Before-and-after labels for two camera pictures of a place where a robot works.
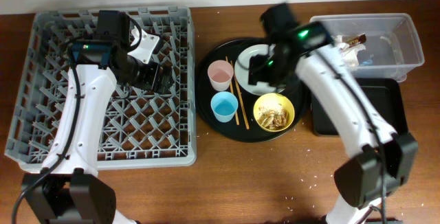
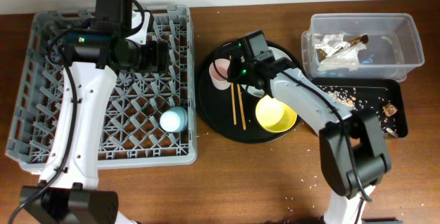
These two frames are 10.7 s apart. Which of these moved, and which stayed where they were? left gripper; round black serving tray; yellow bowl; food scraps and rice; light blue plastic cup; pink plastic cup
Moved: left gripper; light blue plastic cup; food scraps and rice
Stayed: round black serving tray; yellow bowl; pink plastic cup
